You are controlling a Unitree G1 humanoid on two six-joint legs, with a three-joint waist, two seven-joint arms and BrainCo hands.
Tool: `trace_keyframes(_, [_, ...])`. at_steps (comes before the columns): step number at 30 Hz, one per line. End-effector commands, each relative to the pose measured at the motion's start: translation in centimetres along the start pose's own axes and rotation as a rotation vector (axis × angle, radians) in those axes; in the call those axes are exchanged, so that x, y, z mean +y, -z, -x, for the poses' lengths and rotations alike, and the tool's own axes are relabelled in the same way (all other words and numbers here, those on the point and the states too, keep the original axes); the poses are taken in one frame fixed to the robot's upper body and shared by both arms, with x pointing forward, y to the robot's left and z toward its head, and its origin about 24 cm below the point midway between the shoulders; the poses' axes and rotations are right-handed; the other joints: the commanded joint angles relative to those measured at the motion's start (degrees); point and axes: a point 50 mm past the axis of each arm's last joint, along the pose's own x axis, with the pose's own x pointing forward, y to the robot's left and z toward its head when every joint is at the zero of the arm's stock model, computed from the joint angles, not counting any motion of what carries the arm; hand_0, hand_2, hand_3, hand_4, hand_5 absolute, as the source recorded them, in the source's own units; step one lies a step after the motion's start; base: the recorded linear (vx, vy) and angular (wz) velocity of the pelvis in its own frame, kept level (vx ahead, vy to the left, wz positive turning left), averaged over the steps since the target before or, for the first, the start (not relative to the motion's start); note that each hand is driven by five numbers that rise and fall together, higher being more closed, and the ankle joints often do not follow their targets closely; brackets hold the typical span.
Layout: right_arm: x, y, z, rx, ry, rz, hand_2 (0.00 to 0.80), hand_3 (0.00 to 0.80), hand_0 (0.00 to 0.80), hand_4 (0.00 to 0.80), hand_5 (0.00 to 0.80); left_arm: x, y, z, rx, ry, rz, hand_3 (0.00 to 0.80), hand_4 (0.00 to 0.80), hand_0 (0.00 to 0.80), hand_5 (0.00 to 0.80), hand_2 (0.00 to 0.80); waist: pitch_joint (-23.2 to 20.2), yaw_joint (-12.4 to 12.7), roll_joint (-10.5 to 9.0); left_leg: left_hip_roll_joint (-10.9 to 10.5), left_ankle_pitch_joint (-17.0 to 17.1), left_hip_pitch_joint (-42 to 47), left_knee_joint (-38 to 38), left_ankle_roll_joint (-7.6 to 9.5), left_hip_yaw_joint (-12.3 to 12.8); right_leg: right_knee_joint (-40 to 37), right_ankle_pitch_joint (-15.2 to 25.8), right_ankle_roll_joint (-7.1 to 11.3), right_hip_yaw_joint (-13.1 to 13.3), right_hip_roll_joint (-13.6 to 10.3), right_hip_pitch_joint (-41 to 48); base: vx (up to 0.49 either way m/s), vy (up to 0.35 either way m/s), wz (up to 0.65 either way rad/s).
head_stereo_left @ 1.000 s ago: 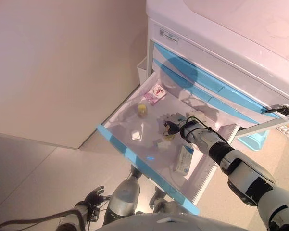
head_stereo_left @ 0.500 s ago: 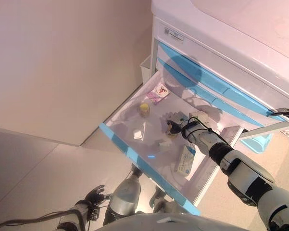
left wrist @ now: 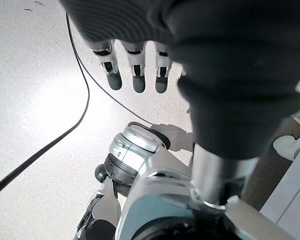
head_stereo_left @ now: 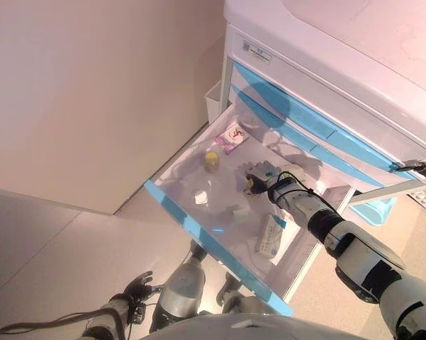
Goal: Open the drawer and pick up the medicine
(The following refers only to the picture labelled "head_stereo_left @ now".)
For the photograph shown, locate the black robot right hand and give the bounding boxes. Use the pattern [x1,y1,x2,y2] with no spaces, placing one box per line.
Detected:
[239,161,281,196]

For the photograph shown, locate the blue fronted cart drawer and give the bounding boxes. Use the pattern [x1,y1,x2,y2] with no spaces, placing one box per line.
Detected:
[143,101,357,318]

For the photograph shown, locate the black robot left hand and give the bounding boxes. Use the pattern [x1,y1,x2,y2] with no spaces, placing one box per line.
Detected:
[122,271,162,305]

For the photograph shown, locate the pink white medicine box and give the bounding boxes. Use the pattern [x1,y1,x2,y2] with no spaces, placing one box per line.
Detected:
[215,124,249,155]

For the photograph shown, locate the thick black cable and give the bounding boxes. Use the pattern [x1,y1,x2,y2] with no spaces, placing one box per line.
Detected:
[0,307,128,340]

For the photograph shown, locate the white cart side bin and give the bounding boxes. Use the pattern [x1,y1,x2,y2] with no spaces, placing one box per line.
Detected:
[204,79,223,125]

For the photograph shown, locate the cart label sticker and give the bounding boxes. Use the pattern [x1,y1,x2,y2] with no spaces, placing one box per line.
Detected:
[241,40,273,64]

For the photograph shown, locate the black cart key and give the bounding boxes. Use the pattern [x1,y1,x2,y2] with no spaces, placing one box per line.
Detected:
[393,159,426,175]

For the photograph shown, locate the blue lidded waste bin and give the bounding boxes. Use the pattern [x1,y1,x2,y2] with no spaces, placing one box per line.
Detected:
[349,194,398,227]

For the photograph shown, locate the white blue medical cart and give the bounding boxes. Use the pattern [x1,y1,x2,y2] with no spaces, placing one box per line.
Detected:
[203,0,426,318]

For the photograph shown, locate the blue white medicine box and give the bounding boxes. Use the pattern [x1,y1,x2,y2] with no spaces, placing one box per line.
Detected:
[253,214,288,265]

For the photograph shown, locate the white perforated side basket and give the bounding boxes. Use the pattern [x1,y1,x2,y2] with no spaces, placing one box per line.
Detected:
[409,183,426,212]

